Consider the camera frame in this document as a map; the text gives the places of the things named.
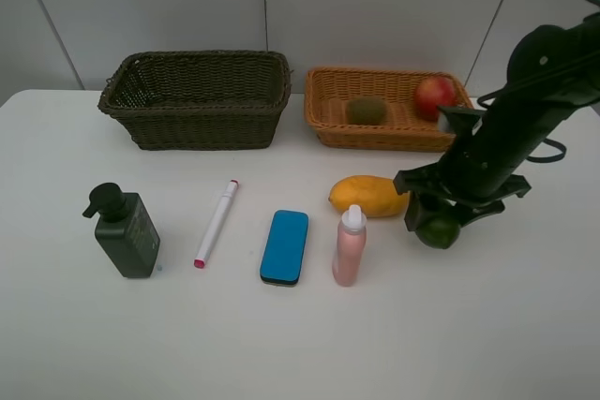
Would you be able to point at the dark brown wicker basket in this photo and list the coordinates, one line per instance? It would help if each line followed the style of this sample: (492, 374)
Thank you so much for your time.
(199, 100)

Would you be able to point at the green avocado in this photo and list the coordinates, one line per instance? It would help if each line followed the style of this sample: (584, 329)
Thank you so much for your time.
(438, 228)

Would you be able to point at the pink bottle white cap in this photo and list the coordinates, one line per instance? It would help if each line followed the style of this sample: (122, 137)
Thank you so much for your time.
(351, 242)

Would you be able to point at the dark green pump bottle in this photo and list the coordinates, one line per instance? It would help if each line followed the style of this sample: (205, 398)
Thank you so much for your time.
(124, 230)

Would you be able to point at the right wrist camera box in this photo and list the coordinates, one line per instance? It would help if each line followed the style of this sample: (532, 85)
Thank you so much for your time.
(458, 120)

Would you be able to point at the blue whiteboard eraser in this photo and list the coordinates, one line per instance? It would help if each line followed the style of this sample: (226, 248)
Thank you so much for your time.
(284, 251)

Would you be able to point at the brown kiwi fruit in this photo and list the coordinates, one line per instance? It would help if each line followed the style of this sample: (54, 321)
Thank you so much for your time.
(366, 111)

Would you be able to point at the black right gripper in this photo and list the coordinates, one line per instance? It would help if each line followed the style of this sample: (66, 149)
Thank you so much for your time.
(468, 173)

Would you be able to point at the red pomegranate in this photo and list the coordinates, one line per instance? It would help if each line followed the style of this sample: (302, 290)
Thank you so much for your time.
(431, 93)

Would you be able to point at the orange wicker basket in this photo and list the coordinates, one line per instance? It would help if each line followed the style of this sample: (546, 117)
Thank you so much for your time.
(329, 89)

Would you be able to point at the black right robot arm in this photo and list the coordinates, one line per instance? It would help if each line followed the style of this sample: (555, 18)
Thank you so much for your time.
(552, 73)

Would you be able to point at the white marker pink caps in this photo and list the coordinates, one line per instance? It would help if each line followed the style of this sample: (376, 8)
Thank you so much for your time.
(215, 225)

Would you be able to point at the yellow mango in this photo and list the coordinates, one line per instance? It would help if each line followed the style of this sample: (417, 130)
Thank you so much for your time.
(376, 196)

